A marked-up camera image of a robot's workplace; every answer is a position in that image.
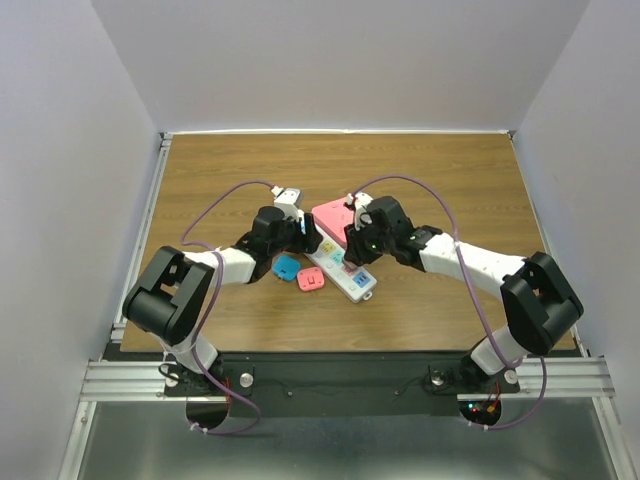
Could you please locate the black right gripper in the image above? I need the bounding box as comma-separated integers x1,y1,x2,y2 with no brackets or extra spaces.
342,214,394,267

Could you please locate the white multicolour power strip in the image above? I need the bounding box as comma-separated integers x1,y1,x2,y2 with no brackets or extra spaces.
306,237,377,303

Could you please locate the blue square plug adapter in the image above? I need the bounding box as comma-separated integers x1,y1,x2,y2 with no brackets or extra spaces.
271,255,301,282

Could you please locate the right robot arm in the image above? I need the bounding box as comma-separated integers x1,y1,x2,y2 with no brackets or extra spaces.
344,193,584,390

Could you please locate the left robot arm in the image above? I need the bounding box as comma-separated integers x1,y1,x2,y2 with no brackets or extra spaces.
122,206,323,394

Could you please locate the pink square plug adapter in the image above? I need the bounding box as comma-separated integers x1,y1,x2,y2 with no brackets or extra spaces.
296,267,325,293

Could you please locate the pink triangular power strip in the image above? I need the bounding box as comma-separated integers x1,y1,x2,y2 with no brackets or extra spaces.
311,197,354,249

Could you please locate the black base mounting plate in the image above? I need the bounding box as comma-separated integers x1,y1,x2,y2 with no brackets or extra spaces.
158,351,520,431

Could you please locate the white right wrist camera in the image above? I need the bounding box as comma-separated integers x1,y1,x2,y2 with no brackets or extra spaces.
345,191,372,230

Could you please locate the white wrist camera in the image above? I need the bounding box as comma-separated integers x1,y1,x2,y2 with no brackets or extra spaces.
345,191,372,230
273,188,303,221

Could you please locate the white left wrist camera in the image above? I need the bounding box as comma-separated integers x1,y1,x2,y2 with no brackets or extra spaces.
273,188,303,221

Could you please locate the aluminium left side rail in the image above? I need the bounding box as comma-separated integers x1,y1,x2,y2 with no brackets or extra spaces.
109,132,174,343

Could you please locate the aluminium front rail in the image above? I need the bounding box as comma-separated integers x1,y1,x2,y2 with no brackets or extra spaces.
80,361,169,402

